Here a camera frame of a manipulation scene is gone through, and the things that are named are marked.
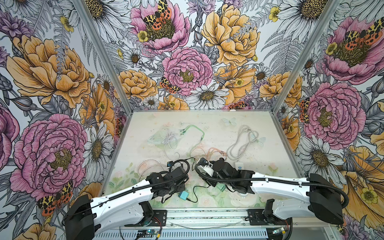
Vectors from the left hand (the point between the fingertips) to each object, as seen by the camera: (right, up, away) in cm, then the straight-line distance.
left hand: (178, 189), depth 79 cm
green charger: (+21, +6, -12) cm, 24 cm away
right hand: (+14, +8, 0) cm, 16 cm away
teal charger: (+3, -3, 0) cm, 4 cm away
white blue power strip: (+35, +9, +10) cm, 37 cm away
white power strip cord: (+44, +25, +27) cm, 57 cm away
